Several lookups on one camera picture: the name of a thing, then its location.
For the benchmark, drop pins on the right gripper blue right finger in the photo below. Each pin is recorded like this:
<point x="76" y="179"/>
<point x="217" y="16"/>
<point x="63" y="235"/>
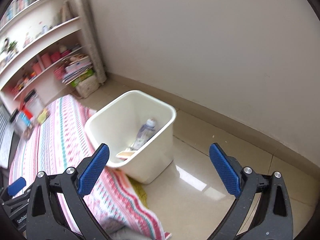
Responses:
<point x="273" y="216"/>

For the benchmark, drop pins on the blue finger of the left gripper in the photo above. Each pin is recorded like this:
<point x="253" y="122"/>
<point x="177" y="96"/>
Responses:
<point x="16" y="187"/>

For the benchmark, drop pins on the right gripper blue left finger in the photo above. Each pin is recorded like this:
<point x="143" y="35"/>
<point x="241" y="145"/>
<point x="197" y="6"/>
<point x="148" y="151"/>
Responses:
<point x="45" y="218"/>

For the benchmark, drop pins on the crushed clear plastic bottle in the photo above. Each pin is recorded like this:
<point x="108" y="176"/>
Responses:
<point x="146" y="131"/>

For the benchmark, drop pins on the white plastic trash bin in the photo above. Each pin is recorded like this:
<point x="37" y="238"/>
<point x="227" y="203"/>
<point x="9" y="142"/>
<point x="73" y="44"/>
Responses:
<point x="117" y="125"/>

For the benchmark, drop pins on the striped grey sofa cover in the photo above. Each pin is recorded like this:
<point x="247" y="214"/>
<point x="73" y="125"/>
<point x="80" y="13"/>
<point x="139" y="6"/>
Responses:
<point x="8" y="139"/>

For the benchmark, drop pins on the plastic jar with chestnuts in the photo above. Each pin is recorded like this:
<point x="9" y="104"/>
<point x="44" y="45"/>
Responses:
<point x="21" y="124"/>

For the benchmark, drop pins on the patterned woven tablecloth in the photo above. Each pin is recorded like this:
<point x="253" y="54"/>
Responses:
<point x="61" y="142"/>

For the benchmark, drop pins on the plastic jar with nuts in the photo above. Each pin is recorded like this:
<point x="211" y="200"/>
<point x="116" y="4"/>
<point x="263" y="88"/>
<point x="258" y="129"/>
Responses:
<point x="36" y="107"/>

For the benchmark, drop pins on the yellow floor mat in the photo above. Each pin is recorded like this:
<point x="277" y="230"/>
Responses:
<point x="140" y="192"/>

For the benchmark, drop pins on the pink pot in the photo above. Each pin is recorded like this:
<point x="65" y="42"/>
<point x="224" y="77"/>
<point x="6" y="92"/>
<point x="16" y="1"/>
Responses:
<point x="37" y="68"/>
<point x="46" y="60"/>

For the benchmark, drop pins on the white woven bag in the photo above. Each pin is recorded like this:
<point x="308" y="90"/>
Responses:
<point x="88" y="86"/>

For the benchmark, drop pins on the pink storage basket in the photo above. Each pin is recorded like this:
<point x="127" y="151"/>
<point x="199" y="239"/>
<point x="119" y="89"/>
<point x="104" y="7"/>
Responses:
<point x="59" y="72"/>

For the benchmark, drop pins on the pile of papers on shelf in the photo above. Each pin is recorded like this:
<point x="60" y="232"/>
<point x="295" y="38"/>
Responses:
<point x="75" y="66"/>

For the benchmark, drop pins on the white bookshelf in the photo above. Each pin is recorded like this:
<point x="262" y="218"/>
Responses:
<point x="30" y="29"/>

